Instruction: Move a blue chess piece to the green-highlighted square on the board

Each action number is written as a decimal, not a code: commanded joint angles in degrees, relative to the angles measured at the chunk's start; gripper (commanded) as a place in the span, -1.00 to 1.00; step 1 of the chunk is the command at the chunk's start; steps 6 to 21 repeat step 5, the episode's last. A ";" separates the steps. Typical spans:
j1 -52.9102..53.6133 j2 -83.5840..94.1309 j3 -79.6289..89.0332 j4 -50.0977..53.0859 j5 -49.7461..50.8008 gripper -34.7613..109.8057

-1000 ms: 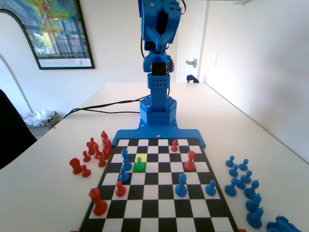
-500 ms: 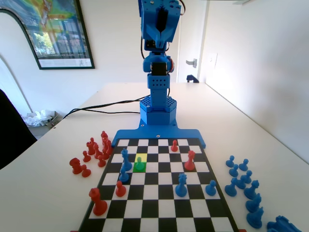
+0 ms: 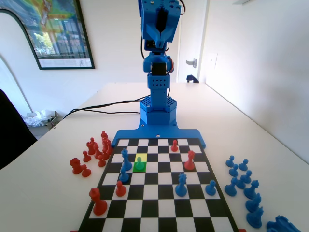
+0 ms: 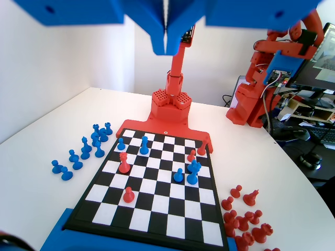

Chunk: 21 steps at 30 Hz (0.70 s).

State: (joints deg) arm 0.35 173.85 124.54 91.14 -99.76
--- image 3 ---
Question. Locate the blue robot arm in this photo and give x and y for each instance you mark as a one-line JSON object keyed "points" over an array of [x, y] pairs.
{"points": [[158, 96]]}

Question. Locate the blue board mounting plate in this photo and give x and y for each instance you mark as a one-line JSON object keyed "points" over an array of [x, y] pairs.
{"points": [[135, 134]]}

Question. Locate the red chess bishop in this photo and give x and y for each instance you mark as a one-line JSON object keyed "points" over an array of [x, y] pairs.
{"points": [[108, 145]]}

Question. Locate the blue chess king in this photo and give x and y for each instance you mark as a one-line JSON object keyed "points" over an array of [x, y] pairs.
{"points": [[125, 162]]}

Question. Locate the large red chess piece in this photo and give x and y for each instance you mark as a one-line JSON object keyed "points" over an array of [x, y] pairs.
{"points": [[76, 166]]}

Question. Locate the blue knight on board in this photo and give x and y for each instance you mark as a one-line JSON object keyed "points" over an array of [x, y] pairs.
{"points": [[181, 187]]}

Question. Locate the tall blue chess piece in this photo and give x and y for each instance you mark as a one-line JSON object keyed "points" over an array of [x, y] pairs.
{"points": [[252, 191]]}

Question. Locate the red chess king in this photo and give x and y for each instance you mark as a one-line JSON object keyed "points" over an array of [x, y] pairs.
{"points": [[98, 205]]}

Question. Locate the blue chess knight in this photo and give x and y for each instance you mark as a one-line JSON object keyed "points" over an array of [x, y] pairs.
{"points": [[255, 218], [253, 204]]}

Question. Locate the blue chess rook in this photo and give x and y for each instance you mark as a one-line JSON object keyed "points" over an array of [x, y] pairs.
{"points": [[277, 226]]}

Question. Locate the white door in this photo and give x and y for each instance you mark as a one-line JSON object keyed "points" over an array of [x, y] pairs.
{"points": [[190, 29]]}

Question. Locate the blue table clamp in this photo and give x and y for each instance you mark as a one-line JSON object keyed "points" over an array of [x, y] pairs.
{"points": [[192, 78]]}

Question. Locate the black framed poster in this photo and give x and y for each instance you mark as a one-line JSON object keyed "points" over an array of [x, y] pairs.
{"points": [[60, 29]]}

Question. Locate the white curved panel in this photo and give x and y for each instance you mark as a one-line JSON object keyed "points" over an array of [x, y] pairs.
{"points": [[14, 60]]}

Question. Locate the bin with crumpled plastic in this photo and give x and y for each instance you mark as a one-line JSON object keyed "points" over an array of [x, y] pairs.
{"points": [[38, 117]]}

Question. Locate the black white chessboard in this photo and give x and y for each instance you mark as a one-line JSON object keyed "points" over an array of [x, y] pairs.
{"points": [[154, 191]]}

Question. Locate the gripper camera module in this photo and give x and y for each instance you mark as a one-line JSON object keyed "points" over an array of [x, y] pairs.
{"points": [[150, 44]]}

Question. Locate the white light switch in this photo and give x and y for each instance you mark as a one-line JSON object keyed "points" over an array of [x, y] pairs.
{"points": [[213, 61]]}

